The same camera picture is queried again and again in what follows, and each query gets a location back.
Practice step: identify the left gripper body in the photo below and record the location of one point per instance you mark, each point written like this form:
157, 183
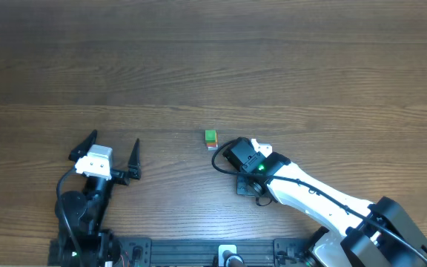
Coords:
121, 177

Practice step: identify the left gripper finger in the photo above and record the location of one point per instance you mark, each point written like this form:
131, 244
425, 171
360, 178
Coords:
135, 163
85, 142

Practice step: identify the red cube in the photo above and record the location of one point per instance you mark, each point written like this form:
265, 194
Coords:
212, 144

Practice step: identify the green cube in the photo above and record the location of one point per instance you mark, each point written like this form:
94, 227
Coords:
211, 135

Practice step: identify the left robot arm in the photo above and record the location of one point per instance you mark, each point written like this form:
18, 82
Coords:
72, 211

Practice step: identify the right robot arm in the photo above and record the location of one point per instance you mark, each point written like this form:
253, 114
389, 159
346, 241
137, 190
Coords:
310, 200

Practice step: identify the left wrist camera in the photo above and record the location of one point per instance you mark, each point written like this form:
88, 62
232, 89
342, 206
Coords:
95, 161

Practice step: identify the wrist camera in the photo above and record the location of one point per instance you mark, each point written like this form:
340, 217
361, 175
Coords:
262, 147
95, 161

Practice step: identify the mounting rail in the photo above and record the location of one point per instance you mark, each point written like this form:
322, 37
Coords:
191, 252

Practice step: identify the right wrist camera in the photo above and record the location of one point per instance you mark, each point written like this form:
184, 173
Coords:
262, 147

